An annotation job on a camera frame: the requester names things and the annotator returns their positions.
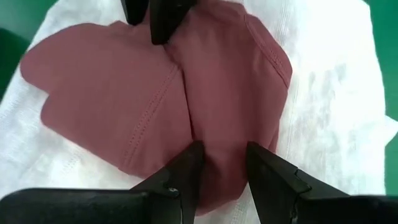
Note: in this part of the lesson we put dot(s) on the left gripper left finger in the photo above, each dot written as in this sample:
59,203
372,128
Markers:
109,207

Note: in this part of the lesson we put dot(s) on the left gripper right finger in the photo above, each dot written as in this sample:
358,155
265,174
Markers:
311,205

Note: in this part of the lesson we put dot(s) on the maroon garment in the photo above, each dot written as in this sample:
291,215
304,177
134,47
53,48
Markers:
124,93

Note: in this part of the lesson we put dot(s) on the white linen shirt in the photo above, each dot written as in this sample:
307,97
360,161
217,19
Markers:
326,93

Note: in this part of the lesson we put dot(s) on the green table mat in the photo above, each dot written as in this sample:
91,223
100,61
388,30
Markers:
390,46

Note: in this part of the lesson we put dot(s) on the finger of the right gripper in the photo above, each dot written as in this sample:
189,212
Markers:
168,18
135,11

